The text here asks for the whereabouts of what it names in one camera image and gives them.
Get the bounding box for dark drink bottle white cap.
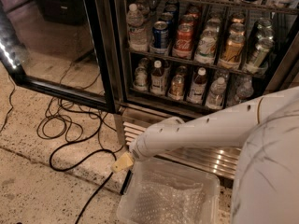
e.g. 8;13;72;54
187;67;207;105

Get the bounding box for blue pepsi can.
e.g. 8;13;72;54
150;21;169;54

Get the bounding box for clear water bottle middle shelf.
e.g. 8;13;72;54
126;4;148;51

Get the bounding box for closed right fridge door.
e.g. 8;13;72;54
263;18;299;94

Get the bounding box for clear plastic storage bin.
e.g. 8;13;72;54
117;158;220;224

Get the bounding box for gold soda can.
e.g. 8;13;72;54
219;34;245;69

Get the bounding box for red coca-cola can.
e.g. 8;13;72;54
172;23;193;59

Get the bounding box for right clear water bottle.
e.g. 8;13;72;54
227;81;254;107

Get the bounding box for orange tea bottle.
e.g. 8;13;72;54
168;75;184;100

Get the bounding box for black box behind glass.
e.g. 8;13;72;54
35;0;86;25

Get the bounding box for thick black floor cable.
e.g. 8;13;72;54
49;109;118;224

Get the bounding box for green silver soda can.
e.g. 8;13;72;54
243;38;274;74

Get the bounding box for small clear water bottle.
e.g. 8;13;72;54
206;77;226;110

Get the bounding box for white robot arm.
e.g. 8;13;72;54
112;87;299;224

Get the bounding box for bubble wrap sheet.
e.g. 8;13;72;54
131;172;205;224

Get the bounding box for open glass fridge door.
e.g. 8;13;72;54
0;0;115;113

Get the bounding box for thin black tangled cable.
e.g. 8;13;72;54
0;59;124;154

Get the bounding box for white diet soda can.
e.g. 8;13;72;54
194;30;217;64

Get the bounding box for brown juice bottle white cap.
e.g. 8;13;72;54
150;60;165;95

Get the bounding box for stainless steel fridge base grille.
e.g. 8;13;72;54
114;107;241;179

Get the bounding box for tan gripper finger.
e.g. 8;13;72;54
111;152;134;173

